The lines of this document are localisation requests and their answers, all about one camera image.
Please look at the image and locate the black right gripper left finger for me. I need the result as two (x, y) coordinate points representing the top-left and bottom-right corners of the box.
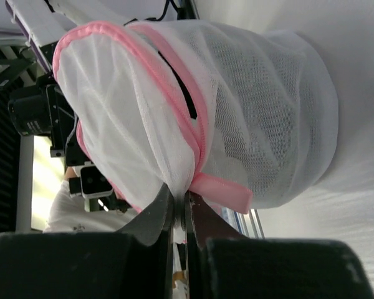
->
(0, 186), (174, 298)

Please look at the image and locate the aluminium front rail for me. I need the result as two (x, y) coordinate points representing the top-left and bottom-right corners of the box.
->
(221, 208), (265, 239)

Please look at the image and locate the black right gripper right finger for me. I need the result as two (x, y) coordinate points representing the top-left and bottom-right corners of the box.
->
(184, 192), (374, 298)

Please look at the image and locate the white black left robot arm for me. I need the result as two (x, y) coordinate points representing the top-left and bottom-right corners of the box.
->
(5, 1), (87, 73)

